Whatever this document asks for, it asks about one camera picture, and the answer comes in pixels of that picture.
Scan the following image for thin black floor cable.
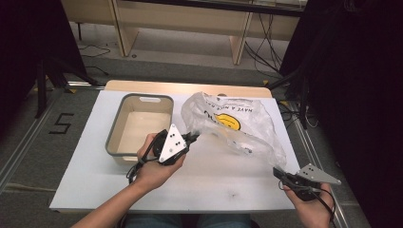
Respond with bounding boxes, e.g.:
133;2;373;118
76;43;112;77

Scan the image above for beige basket with grey rim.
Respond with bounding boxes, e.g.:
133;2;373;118
105;92;175;166

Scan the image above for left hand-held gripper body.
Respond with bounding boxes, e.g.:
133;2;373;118
152;123;191;166

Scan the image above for person's right hand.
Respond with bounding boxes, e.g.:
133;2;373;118
282;182;336;228

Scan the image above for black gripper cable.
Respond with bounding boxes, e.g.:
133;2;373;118
125;135;161;185
278;180;337;228

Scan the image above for clear smiley-face plastic bag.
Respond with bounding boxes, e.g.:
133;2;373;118
181;91;288;171

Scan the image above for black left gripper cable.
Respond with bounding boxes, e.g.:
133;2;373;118
125;135;161;185

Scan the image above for light wooden bench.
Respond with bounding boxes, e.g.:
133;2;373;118
60;0;309;67

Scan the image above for bundle of black floor cables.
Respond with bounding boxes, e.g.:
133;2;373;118
242;12;284;75

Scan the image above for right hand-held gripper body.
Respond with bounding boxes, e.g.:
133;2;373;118
286;162;343;202

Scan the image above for black curtain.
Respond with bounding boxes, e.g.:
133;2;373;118
0;0;88;134
278;0;403;228

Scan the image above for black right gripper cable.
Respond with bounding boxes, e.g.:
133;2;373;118
278;180;337;228

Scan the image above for person's left hand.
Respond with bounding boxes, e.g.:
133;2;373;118
130;132;188;193

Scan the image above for black stand legs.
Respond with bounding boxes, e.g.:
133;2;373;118
32;56;100;120
265;67;317;131

